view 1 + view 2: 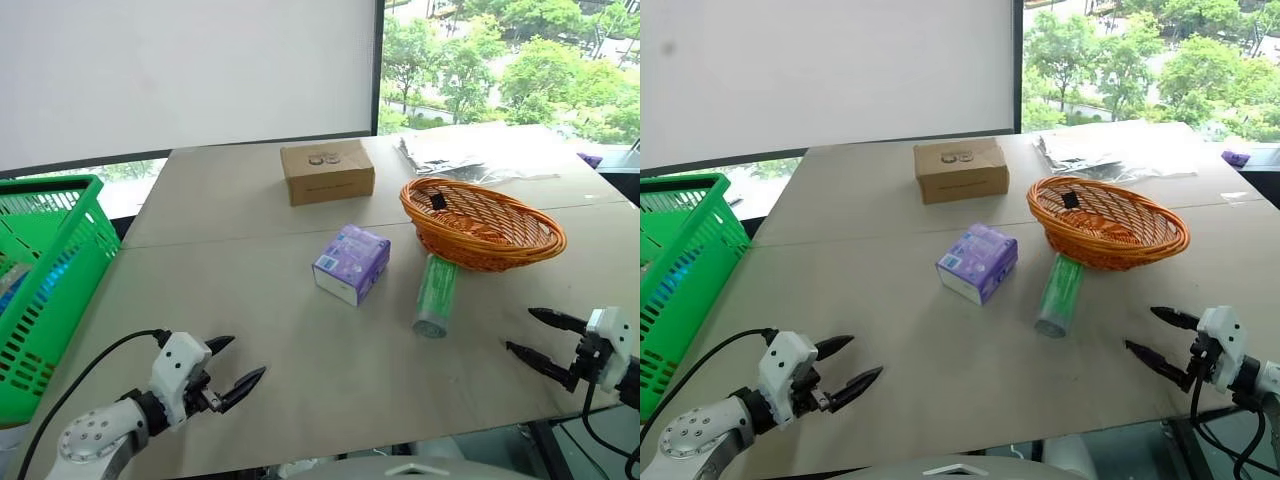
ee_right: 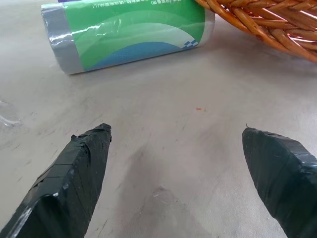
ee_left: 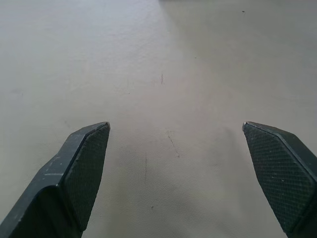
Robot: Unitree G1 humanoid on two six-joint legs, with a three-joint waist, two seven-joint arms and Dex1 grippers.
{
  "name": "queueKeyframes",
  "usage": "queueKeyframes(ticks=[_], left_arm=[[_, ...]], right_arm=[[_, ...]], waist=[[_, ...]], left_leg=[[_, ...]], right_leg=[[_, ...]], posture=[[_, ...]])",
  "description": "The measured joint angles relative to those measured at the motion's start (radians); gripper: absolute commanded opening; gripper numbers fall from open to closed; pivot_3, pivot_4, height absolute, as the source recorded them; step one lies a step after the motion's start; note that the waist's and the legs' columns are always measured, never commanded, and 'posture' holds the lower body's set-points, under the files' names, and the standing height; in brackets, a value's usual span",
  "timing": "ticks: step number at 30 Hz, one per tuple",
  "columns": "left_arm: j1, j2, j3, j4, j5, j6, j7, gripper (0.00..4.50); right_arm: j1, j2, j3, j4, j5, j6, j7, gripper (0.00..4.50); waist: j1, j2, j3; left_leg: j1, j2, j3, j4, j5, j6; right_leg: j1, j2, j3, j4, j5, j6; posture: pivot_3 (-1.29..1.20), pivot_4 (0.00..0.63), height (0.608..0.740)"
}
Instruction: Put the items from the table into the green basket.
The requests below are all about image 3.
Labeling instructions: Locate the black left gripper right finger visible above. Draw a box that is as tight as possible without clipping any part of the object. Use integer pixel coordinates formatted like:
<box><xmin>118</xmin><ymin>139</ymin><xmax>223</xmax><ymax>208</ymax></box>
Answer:
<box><xmin>242</xmin><ymin>121</ymin><xmax>317</xmax><ymax>238</ymax></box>

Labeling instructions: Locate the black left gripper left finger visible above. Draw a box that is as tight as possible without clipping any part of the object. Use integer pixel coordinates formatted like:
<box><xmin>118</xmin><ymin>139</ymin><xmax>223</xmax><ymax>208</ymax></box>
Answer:
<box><xmin>0</xmin><ymin>121</ymin><xmax>111</xmax><ymax>238</ymax></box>

